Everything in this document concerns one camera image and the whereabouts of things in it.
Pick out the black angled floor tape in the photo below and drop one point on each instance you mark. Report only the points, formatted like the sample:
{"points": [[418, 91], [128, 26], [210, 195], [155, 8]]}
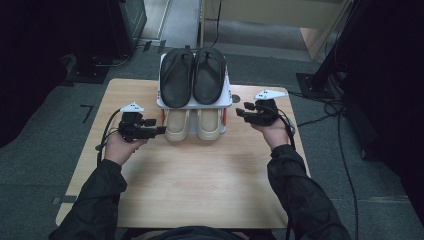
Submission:
{"points": [[88, 111]]}

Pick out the person's torso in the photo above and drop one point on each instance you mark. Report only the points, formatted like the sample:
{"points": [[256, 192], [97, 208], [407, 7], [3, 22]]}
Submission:
{"points": [[196, 233]]}

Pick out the black metal stand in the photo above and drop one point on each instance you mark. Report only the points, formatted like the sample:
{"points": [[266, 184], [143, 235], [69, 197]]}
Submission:
{"points": [[315, 85]]}

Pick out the person's left hand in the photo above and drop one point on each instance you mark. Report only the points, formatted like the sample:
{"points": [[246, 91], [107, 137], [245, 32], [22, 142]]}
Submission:
{"points": [[121, 150]]}

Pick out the dark round table disc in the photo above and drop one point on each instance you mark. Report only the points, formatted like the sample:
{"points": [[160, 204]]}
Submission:
{"points": [[236, 98]]}

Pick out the grey floor tape strip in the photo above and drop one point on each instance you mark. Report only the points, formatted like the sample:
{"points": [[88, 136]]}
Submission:
{"points": [[63, 199]]}

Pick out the dark cabinet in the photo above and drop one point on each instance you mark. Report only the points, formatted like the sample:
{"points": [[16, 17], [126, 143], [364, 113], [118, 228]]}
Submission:
{"points": [[128, 26]]}

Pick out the beige slipper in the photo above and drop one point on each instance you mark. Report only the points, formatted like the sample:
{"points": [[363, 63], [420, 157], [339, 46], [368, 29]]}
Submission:
{"points": [[209, 124], [176, 125]]}

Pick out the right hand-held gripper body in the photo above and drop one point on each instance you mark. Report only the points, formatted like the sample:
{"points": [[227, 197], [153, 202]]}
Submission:
{"points": [[265, 111]]}

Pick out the light wooden desk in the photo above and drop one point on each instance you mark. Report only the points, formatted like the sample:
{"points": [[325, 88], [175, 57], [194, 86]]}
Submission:
{"points": [[266, 20]]}

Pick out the black stand base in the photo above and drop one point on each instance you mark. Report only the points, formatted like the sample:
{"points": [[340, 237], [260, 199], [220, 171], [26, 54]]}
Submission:
{"points": [[88, 71]]}

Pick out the black slipper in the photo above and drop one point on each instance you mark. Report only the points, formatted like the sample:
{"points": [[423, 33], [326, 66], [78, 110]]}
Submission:
{"points": [[176, 80], [209, 76]]}

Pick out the person's right hand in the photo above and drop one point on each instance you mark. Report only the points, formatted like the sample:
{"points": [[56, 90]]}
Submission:
{"points": [[275, 133]]}

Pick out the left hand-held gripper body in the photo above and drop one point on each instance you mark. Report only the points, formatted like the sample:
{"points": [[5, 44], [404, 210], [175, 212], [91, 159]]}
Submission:
{"points": [[133, 128]]}

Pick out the white shoe rack orange posts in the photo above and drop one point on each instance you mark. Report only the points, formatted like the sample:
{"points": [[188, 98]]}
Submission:
{"points": [[228, 96]]}

